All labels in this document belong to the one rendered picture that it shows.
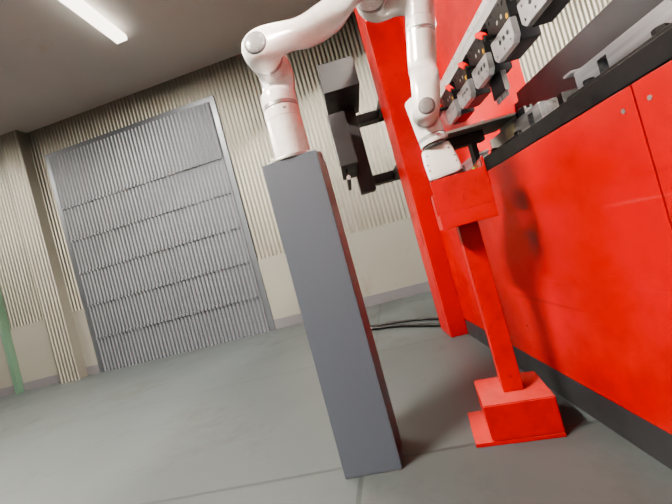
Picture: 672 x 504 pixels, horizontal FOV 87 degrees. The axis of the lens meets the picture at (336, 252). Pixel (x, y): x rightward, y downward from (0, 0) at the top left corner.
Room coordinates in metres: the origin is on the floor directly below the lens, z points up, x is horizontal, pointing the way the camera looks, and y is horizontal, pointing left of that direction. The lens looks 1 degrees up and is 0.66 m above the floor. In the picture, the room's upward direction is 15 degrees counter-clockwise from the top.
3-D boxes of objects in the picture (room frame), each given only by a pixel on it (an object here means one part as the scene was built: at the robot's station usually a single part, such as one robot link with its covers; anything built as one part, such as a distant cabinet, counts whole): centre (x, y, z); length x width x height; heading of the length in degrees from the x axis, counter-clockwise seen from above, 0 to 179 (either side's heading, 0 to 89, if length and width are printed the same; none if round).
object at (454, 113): (1.79, -0.79, 1.26); 0.15 x 0.09 x 0.17; 178
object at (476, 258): (1.15, -0.43, 0.39); 0.06 x 0.06 x 0.54; 77
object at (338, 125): (2.59, -0.25, 1.42); 0.45 x 0.12 x 0.36; 177
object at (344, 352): (1.18, 0.05, 0.50); 0.18 x 0.18 x 1.00; 82
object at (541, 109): (1.31, -0.77, 0.92); 0.39 x 0.06 x 0.10; 178
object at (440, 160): (1.10, -0.39, 0.87); 0.10 x 0.07 x 0.11; 76
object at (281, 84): (1.22, 0.05, 1.30); 0.19 x 0.12 x 0.24; 170
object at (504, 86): (1.36, -0.77, 1.13); 0.10 x 0.02 x 0.10; 178
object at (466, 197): (1.15, -0.43, 0.75); 0.20 x 0.16 x 0.18; 167
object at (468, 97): (1.59, -0.78, 1.26); 0.15 x 0.09 x 0.17; 178
